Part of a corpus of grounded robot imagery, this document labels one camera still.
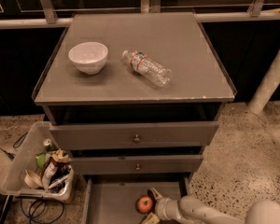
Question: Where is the metal window railing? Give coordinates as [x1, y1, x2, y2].
[0, 0, 280, 30]

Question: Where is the grey drawer cabinet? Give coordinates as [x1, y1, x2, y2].
[31, 12, 238, 224]

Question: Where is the small white cup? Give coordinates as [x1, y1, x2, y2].
[24, 170, 43, 189]

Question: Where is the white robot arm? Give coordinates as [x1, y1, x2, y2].
[135, 188, 280, 224]

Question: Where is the middle grey drawer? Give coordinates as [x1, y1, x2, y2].
[70, 155, 203, 175]

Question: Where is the clear plastic water bottle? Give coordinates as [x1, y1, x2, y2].
[122, 50, 172, 88]

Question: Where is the green wrapper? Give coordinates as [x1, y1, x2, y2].
[35, 153, 48, 169]

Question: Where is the crumpled snack bag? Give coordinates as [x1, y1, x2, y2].
[41, 149, 70, 190]

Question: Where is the red apple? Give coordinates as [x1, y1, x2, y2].
[135, 195, 154, 214]

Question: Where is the white diagonal pole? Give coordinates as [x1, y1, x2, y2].
[248, 49, 280, 114]

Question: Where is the coiled dark cable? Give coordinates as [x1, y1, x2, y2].
[20, 196, 65, 224]

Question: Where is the black floor cable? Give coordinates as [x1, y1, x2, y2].
[0, 132, 28, 161]

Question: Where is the bottom grey drawer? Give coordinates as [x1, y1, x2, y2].
[82, 173, 190, 224]

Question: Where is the metal drink can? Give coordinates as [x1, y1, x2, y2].
[43, 139, 55, 151]

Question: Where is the translucent plastic bin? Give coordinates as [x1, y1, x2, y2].
[1, 121, 75, 203]

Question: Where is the top grey drawer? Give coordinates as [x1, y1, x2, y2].
[49, 121, 218, 150]

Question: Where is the white ceramic bowl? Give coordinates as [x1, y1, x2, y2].
[68, 42, 108, 75]

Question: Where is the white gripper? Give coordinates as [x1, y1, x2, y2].
[141, 188, 181, 224]

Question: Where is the grey drawer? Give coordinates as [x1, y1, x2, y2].
[82, 173, 190, 224]
[70, 155, 203, 175]
[49, 121, 218, 150]

